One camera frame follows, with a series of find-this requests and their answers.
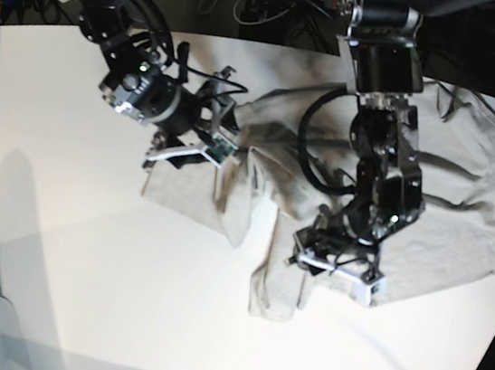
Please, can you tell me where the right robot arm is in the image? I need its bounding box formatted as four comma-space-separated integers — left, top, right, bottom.
56, 0, 248, 169

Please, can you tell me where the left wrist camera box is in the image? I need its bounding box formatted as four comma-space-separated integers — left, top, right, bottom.
350, 276, 386, 307

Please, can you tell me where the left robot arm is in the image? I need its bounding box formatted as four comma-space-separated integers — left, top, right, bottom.
289, 0, 424, 287

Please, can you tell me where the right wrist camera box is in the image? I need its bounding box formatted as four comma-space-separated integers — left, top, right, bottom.
202, 134, 238, 166

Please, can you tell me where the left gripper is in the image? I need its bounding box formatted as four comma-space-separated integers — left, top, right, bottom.
287, 212, 382, 286

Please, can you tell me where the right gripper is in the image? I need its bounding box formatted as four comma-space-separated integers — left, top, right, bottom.
142, 66, 247, 169

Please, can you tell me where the grey t-shirt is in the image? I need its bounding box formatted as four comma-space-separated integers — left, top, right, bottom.
125, 30, 495, 352

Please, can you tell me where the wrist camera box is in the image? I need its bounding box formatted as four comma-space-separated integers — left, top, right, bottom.
202, 134, 238, 166
350, 276, 386, 307

